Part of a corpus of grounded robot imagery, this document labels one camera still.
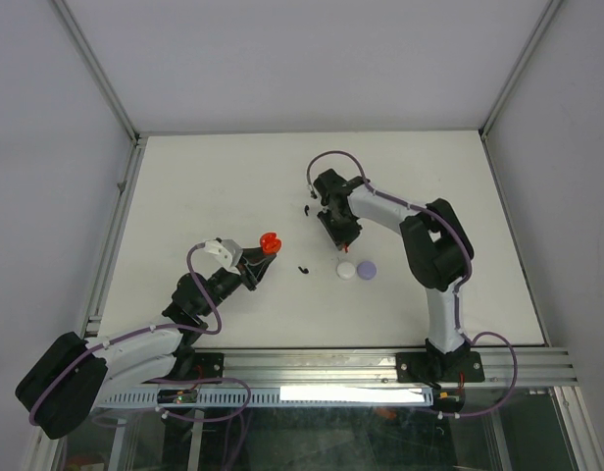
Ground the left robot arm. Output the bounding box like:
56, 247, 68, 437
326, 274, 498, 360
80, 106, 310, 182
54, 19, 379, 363
15, 233, 281, 440

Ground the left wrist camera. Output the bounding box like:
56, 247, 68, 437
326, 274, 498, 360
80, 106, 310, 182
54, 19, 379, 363
204, 238, 243, 276

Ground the white earbud charging case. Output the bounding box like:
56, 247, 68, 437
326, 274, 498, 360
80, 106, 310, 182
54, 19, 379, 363
336, 261, 357, 281

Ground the aluminium mounting rail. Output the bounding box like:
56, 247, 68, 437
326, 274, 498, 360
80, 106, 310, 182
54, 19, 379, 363
197, 345, 579, 389

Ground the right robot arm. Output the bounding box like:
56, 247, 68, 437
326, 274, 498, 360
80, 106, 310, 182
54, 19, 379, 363
311, 169, 474, 380

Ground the purple earbud charging case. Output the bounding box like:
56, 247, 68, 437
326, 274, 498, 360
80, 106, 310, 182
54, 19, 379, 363
357, 260, 378, 281

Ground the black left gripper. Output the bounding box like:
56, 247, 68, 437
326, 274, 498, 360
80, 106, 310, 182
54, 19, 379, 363
199, 246, 275, 316

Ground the aluminium enclosure frame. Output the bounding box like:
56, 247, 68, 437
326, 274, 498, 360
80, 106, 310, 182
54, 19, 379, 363
17, 0, 604, 471

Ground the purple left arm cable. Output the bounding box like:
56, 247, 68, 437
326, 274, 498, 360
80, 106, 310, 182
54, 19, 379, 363
29, 242, 224, 427

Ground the orange earbud charging case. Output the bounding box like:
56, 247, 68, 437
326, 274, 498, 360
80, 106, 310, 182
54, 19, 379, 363
259, 232, 282, 255

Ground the white slotted cable duct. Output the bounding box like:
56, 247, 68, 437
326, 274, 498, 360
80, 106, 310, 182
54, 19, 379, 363
100, 386, 433, 409

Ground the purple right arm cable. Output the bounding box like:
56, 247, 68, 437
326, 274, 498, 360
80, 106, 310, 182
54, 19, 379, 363
305, 150, 522, 421

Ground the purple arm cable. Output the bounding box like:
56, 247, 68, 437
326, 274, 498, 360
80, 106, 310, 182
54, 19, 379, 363
305, 150, 522, 421
29, 242, 224, 427

